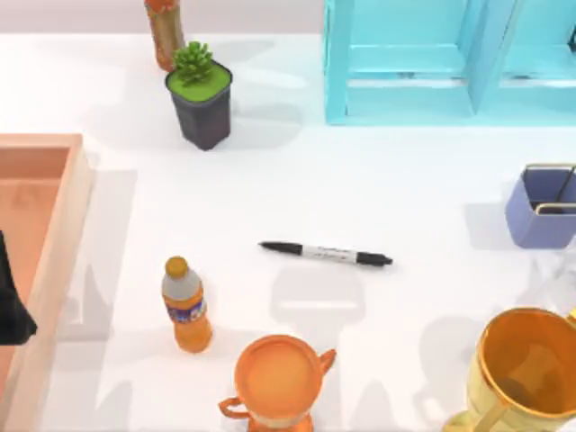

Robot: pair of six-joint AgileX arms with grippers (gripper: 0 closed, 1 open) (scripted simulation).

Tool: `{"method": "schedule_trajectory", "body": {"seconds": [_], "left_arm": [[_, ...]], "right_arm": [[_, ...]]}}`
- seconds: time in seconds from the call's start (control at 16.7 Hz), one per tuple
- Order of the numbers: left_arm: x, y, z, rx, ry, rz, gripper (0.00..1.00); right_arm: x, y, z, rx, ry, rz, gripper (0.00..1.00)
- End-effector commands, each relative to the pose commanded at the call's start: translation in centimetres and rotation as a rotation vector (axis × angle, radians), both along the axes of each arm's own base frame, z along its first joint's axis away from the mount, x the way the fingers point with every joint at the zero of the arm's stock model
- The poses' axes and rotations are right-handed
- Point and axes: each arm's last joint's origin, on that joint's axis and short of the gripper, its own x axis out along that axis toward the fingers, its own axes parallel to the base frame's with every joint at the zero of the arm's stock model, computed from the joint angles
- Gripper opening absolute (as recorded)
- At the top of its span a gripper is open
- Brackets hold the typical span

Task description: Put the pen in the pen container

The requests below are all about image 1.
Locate black and white marker pen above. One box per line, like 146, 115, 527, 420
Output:
257, 240, 394, 268

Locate dark pot with green plant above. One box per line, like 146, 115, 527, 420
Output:
164, 40, 234, 152

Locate small orange soda bottle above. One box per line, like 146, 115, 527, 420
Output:
161, 256, 214, 355

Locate orange trophy cup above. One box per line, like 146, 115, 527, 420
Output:
218, 334, 338, 432

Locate light blue rack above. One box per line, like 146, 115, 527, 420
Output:
322, 0, 576, 127

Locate tall orange bottle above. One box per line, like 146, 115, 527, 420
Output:
143, 0, 187, 73

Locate salmon shallow box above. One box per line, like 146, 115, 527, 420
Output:
0, 132, 96, 432

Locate gold trophy cup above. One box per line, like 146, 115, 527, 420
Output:
439, 307, 576, 432

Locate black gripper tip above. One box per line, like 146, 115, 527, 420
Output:
0, 229, 39, 347

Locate blue basket with gold handles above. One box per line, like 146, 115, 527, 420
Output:
504, 162, 576, 250

